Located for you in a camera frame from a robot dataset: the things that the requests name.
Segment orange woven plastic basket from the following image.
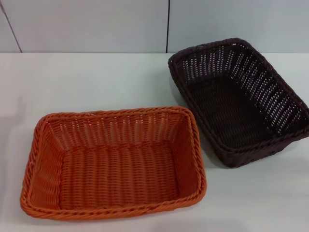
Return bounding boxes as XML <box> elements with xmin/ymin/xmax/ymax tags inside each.
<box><xmin>20</xmin><ymin>105</ymin><xmax>208</xmax><ymax>220</ymax></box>

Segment dark brown woven plastic basket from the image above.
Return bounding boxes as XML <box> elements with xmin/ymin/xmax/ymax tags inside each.
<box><xmin>167</xmin><ymin>37</ymin><xmax>309</xmax><ymax>167</ymax></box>

